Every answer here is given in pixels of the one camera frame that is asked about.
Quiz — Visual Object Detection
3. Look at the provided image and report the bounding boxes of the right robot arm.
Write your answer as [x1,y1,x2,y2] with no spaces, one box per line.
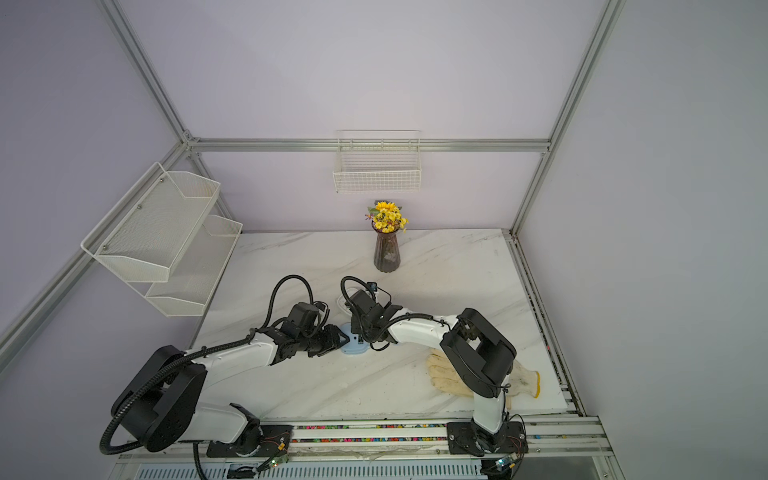
[342,289,517,435]

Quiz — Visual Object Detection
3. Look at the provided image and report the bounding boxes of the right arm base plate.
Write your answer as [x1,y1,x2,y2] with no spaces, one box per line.
[446,421,528,457]

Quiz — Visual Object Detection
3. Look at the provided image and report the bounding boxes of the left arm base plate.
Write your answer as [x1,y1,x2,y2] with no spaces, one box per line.
[206,422,294,458]

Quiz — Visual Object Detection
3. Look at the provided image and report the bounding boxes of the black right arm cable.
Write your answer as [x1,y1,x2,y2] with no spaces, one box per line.
[339,275,457,352]

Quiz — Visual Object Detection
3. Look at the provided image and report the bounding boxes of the light blue alarm clock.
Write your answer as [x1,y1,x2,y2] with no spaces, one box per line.
[340,322,369,355]

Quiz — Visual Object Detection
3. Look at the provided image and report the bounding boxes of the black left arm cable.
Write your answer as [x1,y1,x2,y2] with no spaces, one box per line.
[98,274,316,457]

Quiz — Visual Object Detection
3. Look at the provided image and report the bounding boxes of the aluminium frame profile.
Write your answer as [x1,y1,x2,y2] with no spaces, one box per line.
[1,1,607,438]

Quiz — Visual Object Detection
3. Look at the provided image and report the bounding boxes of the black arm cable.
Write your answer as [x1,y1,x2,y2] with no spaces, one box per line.
[339,275,457,352]
[98,274,316,457]

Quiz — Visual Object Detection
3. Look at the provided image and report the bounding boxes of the dark glass vase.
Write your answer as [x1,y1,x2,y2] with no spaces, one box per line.
[372,225,401,273]

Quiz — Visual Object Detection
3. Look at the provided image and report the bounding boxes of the aluminium front rail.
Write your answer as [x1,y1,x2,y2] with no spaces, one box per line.
[110,414,625,479]

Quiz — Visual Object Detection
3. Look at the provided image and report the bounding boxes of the cream work glove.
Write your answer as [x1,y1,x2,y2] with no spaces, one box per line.
[426,349,541,398]

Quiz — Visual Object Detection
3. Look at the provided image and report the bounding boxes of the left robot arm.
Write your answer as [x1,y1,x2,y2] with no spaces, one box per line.
[99,302,350,457]

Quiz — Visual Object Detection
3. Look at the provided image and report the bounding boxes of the yellow flower bouquet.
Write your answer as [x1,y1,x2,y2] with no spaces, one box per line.
[366,201,409,234]

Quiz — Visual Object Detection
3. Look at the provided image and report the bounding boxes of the white wire wall basket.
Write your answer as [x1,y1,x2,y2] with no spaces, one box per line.
[333,129,422,194]

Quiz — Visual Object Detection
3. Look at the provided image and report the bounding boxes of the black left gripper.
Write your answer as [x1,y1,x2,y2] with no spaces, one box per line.
[299,324,350,358]

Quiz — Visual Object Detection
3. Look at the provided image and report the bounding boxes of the white two-tier mesh shelf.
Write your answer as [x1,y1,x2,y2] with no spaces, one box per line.
[81,163,242,317]

